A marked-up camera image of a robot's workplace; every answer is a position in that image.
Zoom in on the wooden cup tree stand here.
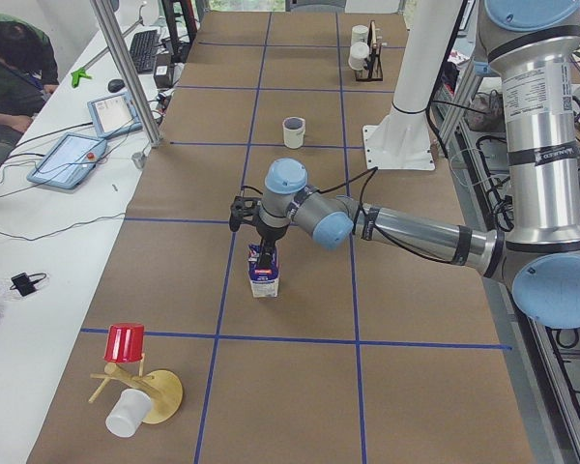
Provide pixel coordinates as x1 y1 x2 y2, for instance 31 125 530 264
88 359 184 424

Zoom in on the black power adapter box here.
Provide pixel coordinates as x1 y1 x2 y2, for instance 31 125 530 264
153 53 175 89

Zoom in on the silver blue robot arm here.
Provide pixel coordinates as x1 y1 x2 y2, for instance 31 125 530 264
230 1 580 329

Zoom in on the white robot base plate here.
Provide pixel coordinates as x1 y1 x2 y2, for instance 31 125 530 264
362 123 435 171

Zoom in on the small black device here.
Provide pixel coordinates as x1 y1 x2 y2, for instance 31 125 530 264
11 273 47 297

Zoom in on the white mug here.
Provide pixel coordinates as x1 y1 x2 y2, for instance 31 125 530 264
282 116 305 149

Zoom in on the black wire cup rack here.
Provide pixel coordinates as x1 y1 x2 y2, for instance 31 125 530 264
352 20 384 82

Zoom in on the blue teach pendant tablet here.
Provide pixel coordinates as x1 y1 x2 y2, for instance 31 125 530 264
26 132 107 190

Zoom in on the aluminium frame post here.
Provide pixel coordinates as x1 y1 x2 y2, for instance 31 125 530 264
90 0 161 148

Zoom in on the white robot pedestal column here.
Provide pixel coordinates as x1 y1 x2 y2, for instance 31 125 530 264
391 0 463 116

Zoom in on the black keyboard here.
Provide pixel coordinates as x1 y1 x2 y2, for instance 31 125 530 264
130 30 159 73

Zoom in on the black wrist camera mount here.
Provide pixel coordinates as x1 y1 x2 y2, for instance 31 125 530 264
228 195 260 232

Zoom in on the black computer mouse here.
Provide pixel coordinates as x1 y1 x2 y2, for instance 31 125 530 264
107 78 125 93

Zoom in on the white plastic cup lying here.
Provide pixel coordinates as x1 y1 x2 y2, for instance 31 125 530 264
105 389 153 438

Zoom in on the green clamp tool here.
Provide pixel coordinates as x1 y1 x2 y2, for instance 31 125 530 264
71 68 92 88

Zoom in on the brown paper table cover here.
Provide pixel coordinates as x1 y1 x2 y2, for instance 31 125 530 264
29 12 535 463

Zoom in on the seated person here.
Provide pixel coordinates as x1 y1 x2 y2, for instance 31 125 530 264
0 14 59 155

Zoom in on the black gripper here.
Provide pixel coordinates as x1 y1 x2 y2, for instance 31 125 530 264
253 216 290 269

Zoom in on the white cup on rack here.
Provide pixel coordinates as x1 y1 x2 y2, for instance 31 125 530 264
348 42 370 71
351 24 369 44

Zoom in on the blue white milk carton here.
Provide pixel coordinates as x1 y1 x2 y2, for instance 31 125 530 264
247 244 279 298

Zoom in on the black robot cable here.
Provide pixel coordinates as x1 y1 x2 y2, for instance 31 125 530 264
313 166 460 265

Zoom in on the red upturned cup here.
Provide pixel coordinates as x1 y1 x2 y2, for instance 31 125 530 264
103 323 145 363

